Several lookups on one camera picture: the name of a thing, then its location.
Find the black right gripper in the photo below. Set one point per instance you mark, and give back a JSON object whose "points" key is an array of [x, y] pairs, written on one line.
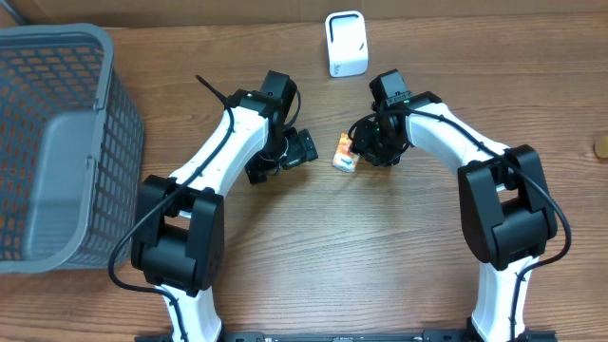
{"points": [[361, 147]]}

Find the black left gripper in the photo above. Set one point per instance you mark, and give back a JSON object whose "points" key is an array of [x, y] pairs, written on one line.
{"points": [[303, 149]]}

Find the Kleenex tissue pack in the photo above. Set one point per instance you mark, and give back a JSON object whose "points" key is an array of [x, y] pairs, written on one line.
{"points": [[344, 159]]}

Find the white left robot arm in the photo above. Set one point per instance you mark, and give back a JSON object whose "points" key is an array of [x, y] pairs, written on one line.
{"points": [[179, 241]]}

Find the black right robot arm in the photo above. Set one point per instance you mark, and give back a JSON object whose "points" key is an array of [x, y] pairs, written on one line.
{"points": [[506, 214]]}

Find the white barcode scanner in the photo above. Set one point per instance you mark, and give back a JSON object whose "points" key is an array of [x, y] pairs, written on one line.
{"points": [[347, 43]]}

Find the grey plastic basket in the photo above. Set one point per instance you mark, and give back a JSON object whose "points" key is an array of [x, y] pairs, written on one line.
{"points": [[71, 149]]}

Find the gold tube cap at edge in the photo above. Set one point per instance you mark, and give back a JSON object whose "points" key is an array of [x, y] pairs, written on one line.
{"points": [[600, 147]]}

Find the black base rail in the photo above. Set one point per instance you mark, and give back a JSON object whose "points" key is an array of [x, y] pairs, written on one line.
{"points": [[425, 336]]}

